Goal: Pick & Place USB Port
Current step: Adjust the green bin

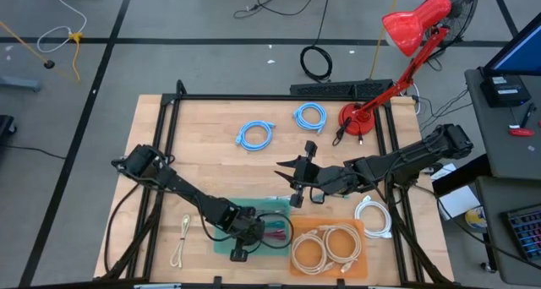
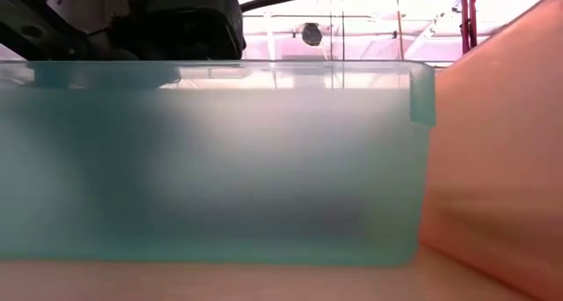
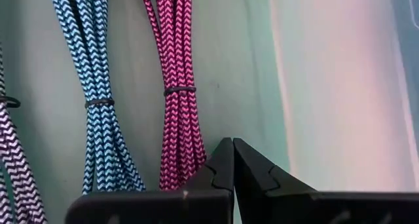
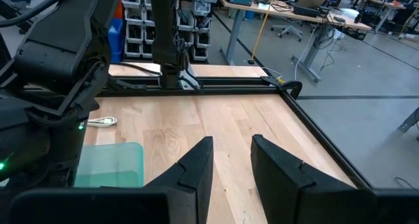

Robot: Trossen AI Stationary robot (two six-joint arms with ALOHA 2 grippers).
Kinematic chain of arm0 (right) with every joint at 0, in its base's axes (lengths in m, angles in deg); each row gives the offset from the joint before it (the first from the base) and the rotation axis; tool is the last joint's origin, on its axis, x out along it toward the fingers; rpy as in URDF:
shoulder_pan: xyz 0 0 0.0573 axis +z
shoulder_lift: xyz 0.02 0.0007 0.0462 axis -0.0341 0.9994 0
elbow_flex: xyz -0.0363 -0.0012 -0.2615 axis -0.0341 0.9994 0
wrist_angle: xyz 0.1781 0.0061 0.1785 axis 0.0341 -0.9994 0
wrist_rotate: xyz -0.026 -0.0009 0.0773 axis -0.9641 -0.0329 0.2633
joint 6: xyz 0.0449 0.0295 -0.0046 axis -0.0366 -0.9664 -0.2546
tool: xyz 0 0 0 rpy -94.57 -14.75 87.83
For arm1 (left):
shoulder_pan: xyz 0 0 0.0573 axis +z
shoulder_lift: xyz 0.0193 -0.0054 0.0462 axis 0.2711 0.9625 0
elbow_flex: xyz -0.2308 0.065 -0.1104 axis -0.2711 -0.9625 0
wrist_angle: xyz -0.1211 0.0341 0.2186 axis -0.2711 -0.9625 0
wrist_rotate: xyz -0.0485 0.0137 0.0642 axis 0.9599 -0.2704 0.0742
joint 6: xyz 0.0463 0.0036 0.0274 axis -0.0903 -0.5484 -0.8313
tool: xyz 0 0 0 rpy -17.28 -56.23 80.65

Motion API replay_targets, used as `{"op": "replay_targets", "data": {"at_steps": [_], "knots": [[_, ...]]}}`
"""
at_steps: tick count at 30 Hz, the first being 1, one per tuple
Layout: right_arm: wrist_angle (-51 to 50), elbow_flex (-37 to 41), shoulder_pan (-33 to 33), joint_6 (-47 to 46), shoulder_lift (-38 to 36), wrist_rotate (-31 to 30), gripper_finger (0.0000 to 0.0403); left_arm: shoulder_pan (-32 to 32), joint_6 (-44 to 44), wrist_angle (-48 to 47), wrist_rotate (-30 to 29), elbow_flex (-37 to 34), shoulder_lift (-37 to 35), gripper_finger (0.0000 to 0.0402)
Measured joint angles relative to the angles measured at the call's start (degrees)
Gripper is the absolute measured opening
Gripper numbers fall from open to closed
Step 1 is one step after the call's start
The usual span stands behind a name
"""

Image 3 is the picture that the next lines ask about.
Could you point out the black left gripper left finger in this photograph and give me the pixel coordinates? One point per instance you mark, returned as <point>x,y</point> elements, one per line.
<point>196,207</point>

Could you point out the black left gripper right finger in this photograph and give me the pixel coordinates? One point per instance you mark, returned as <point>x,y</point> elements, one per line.
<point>278,207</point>

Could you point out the green translucent plastic tray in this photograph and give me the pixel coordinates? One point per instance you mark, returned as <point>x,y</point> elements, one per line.
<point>229,70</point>

